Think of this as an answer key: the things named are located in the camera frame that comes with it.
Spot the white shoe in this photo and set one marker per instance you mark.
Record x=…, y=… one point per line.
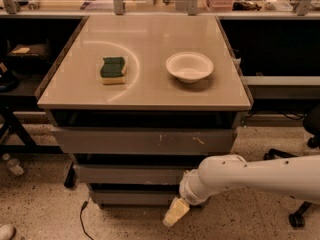
x=7, y=232

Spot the white paper bowl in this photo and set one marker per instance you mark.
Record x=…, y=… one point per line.
x=189, y=67

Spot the green and yellow sponge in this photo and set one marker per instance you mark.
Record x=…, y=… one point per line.
x=113, y=70

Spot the grey drawer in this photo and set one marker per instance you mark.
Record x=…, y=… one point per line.
x=141, y=176
x=143, y=141
x=133, y=197

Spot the dark box with note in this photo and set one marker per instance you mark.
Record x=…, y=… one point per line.
x=33, y=52

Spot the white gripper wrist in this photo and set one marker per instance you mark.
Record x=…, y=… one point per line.
x=187, y=190

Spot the black side table frame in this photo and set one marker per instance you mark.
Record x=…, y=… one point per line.
x=22, y=99

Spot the grey bottom drawer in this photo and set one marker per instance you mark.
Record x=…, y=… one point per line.
x=133, y=197

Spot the grey top drawer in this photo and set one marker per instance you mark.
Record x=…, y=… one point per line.
x=143, y=141

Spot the clear plastic bottle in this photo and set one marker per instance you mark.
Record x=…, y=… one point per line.
x=13, y=165

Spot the grey drawer cabinet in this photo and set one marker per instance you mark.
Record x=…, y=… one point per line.
x=151, y=98

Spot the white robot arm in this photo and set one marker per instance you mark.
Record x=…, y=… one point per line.
x=296, y=177

